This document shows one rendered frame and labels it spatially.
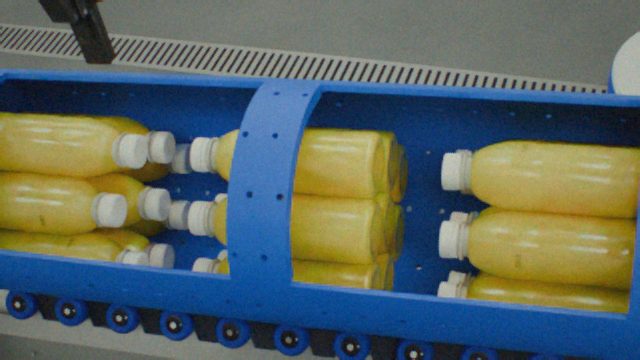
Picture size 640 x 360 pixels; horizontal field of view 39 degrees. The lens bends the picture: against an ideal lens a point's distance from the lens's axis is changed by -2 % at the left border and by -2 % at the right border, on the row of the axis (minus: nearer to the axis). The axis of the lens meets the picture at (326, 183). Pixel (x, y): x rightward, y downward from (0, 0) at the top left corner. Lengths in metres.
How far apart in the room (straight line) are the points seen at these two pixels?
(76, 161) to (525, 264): 0.52
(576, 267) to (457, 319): 0.13
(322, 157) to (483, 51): 2.07
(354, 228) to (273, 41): 2.25
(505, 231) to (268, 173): 0.25
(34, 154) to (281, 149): 0.32
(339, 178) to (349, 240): 0.07
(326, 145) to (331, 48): 2.13
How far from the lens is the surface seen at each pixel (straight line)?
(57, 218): 1.12
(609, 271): 0.96
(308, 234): 0.99
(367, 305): 0.96
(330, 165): 0.98
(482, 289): 0.99
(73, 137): 1.10
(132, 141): 1.09
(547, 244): 0.95
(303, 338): 1.11
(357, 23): 3.20
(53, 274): 1.11
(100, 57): 1.01
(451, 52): 3.03
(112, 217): 1.10
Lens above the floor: 1.87
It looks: 45 degrees down
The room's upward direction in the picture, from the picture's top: 12 degrees counter-clockwise
